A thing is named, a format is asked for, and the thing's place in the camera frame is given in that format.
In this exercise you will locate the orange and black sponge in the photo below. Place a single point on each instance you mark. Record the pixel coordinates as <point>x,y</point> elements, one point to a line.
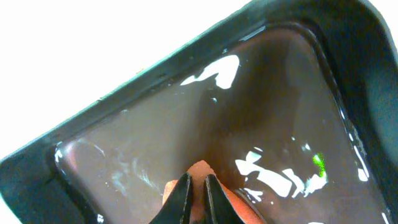
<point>198,172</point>

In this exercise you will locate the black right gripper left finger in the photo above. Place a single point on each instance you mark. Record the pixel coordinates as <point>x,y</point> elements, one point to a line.
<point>177,207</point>

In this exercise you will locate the black water tray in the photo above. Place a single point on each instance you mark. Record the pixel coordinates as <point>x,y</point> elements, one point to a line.
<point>293,104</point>

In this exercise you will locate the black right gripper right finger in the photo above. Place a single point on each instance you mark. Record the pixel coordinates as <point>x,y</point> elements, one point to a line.
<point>218,209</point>

